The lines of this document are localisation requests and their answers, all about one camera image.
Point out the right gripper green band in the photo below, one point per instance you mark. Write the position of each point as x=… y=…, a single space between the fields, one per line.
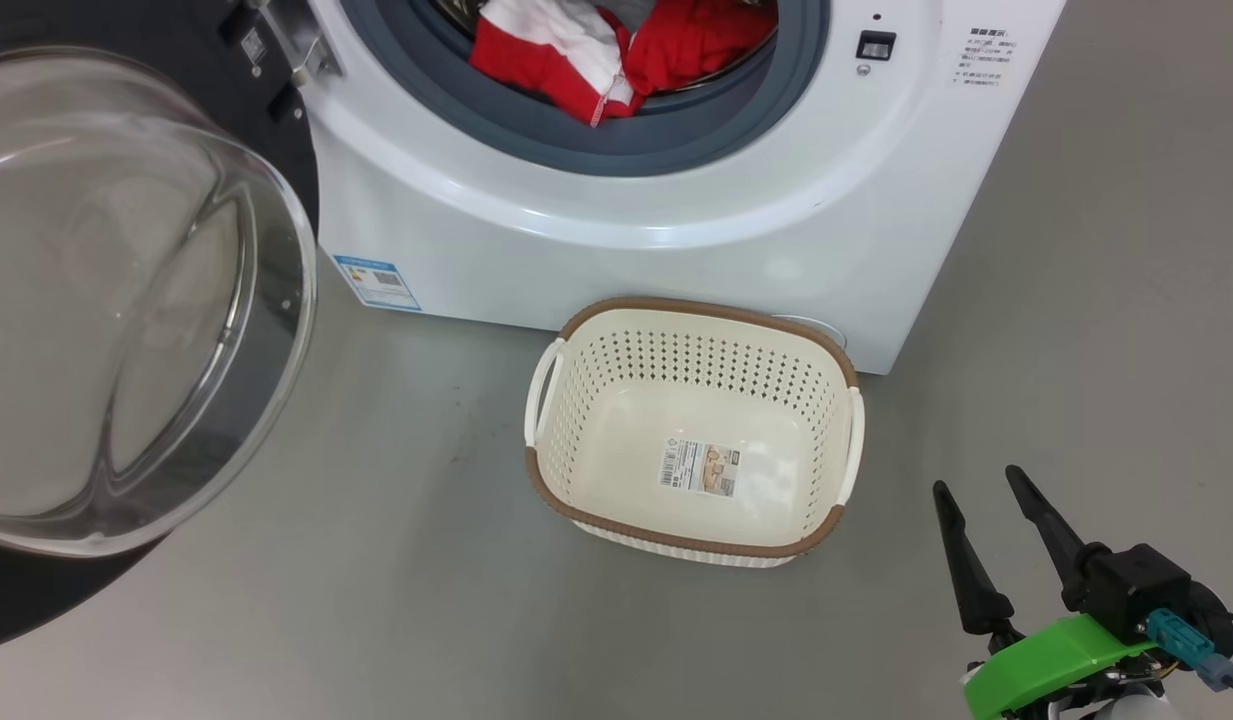
x=1036 y=665

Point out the metal door hinge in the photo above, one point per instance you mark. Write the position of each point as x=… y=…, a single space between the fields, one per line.
x=311 y=50

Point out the grey rubber door gasket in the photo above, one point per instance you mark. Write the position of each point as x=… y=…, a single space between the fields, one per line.
x=576 y=150

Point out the cream laundry basket brown rim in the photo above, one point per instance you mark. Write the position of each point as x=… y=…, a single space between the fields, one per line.
x=596 y=400

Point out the round drain filter cap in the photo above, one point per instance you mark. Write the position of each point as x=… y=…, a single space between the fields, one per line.
x=821 y=328

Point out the red and white garment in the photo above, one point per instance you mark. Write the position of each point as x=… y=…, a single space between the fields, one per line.
x=536 y=50

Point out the white product label sticker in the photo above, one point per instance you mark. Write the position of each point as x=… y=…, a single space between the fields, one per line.
x=698 y=468

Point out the blue energy label sticker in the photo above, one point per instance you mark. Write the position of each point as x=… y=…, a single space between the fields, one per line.
x=378 y=283

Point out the glass washing machine door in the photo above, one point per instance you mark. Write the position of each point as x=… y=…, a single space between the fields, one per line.
x=126 y=300

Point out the white front-load washing machine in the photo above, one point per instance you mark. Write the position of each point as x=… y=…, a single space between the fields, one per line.
x=676 y=220

